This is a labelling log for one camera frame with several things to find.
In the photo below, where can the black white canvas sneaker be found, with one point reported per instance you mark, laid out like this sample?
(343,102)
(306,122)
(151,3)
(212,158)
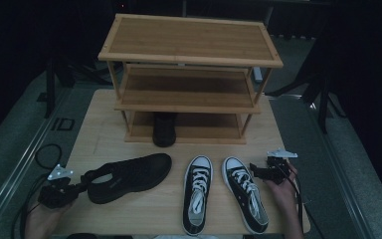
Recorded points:
(245,195)
(197,199)

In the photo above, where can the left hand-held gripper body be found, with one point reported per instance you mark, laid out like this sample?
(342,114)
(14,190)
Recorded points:
(56,194)

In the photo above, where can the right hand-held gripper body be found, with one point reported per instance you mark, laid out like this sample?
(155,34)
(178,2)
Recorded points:
(278,171)

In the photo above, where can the person's right hand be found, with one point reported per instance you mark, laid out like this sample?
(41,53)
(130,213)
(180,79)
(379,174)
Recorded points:
(286,194)

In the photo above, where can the person's left hand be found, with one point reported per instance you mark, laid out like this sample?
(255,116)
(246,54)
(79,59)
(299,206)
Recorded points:
(43,222)

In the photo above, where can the small white block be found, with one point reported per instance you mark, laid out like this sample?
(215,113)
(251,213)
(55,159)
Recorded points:
(257,74)

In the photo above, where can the wooden shoe rack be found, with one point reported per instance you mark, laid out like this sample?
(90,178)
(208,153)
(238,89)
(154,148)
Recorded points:
(189,40)

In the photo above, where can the dark rounded object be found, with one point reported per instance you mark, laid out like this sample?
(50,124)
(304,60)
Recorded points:
(81,236)

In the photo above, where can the black shoe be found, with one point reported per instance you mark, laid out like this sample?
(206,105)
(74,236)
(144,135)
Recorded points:
(164,132)
(139,176)

